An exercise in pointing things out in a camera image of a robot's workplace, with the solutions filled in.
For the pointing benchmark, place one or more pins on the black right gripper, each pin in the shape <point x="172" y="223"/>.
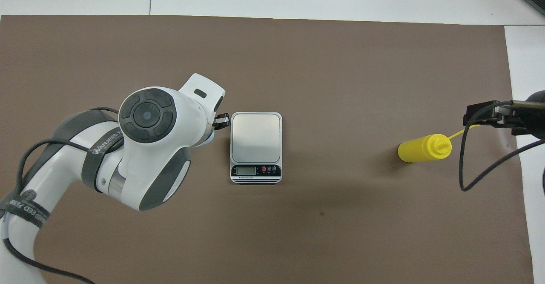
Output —
<point x="532" y="118"/>

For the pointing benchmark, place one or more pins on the light blue plastic cup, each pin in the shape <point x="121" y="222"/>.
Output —
<point x="209" y="139"/>

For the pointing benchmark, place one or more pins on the yellow squeeze bottle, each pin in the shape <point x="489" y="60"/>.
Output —
<point x="419" y="150"/>

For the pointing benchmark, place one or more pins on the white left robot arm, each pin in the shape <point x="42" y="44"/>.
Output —
<point x="149" y="118"/>

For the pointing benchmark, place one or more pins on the silver digital kitchen scale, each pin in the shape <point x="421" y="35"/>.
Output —
<point x="255" y="137"/>

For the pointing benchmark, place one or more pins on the brown paper mat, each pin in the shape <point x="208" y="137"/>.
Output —
<point x="340" y="62"/>

